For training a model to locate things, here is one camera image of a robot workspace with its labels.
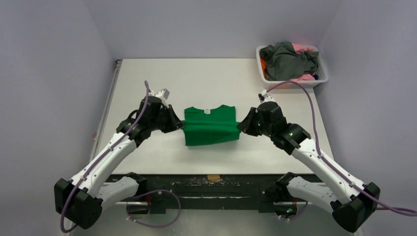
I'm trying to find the green t shirt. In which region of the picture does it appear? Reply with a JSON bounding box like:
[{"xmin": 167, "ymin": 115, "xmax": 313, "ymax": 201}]
[{"xmin": 182, "ymin": 105, "xmax": 240, "ymax": 147}]

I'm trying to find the aluminium frame rail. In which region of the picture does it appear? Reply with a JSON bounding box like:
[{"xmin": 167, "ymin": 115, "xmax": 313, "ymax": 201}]
[{"xmin": 60, "ymin": 180, "xmax": 364, "ymax": 236}]

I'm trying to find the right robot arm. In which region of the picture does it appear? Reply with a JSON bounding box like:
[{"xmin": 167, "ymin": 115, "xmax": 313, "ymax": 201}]
[{"xmin": 237, "ymin": 102, "xmax": 380, "ymax": 233}]

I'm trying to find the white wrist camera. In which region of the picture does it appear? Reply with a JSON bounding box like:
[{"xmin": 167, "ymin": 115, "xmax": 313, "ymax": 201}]
[
  {"xmin": 258, "ymin": 93, "xmax": 275, "ymax": 104},
  {"xmin": 150, "ymin": 88, "xmax": 170, "ymax": 107}
]

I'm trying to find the white laundry basket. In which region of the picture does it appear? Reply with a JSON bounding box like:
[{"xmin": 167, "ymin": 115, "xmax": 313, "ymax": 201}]
[{"xmin": 256, "ymin": 46, "xmax": 329, "ymax": 89}]

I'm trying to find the left side aluminium rail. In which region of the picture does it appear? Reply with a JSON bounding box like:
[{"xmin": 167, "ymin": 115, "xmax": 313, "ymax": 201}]
[{"xmin": 88, "ymin": 59, "xmax": 123, "ymax": 164}]

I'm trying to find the pink t shirt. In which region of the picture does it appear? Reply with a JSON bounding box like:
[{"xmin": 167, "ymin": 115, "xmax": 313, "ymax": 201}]
[{"xmin": 291, "ymin": 43, "xmax": 317, "ymax": 82}]

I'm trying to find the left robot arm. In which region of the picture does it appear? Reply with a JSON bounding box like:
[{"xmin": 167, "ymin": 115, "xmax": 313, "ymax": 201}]
[{"xmin": 54, "ymin": 95, "xmax": 184, "ymax": 233}]

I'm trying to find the orange t shirt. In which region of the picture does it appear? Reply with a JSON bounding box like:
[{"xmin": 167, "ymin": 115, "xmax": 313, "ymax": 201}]
[{"xmin": 260, "ymin": 57, "xmax": 267, "ymax": 79}]

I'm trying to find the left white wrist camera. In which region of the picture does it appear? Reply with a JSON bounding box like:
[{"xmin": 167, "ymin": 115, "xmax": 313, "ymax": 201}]
[{"xmin": 150, "ymin": 88, "xmax": 170, "ymax": 107}]

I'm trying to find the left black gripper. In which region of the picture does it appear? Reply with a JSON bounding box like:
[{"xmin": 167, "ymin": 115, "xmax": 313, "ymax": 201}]
[{"xmin": 149, "ymin": 104, "xmax": 184, "ymax": 133}]

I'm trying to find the brown tape piece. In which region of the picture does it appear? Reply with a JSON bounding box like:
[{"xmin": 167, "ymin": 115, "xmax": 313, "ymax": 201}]
[{"xmin": 207, "ymin": 175, "xmax": 221, "ymax": 182}]

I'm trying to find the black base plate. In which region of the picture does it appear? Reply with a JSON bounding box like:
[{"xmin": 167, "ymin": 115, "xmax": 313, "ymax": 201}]
[{"xmin": 81, "ymin": 174, "xmax": 336, "ymax": 215}]

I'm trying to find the grey t shirt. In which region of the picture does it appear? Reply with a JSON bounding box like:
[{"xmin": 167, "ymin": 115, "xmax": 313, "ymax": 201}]
[{"xmin": 259, "ymin": 42, "xmax": 319, "ymax": 81}]

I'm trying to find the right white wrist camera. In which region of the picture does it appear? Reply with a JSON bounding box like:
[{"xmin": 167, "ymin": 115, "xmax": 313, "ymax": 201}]
[{"xmin": 258, "ymin": 93, "xmax": 275, "ymax": 104}]

